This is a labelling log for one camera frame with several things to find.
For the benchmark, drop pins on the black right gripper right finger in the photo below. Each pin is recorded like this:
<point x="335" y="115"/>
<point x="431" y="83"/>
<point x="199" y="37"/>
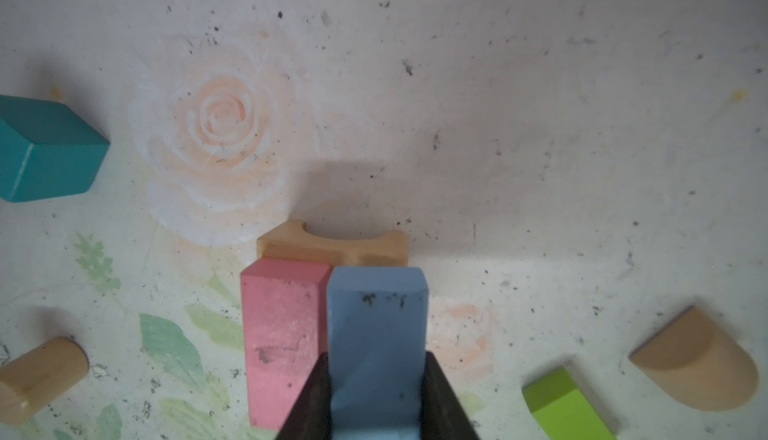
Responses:
<point x="442" y="415"/>

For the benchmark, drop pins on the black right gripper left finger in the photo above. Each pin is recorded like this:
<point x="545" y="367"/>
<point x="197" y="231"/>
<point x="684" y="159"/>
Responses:
<point x="310" y="416"/>

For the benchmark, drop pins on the pink wood block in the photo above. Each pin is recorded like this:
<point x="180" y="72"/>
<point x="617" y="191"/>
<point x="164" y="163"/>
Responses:
<point x="285" y="330"/>

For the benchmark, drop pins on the light blue wood block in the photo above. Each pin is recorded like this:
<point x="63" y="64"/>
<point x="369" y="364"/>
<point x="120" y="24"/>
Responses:
<point x="377" y="323"/>

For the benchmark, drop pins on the green wood block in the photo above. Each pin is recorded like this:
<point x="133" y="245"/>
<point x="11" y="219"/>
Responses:
<point x="561" y="409"/>

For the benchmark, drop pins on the natural wood arch block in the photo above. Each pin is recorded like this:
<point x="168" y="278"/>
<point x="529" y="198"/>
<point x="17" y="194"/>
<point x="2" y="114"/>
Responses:
<point x="292" y="241"/>

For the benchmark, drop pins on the teal wood cube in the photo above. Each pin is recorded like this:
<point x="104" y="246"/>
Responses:
<point x="47" y="151"/>

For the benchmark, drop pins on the quarter round wood block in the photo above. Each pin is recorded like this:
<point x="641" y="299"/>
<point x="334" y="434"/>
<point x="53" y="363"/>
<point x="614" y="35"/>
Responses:
<point x="698" y="364"/>

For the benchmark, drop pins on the wood cylinder block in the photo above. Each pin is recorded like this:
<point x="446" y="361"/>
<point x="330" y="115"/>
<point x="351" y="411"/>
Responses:
<point x="37" y="378"/>

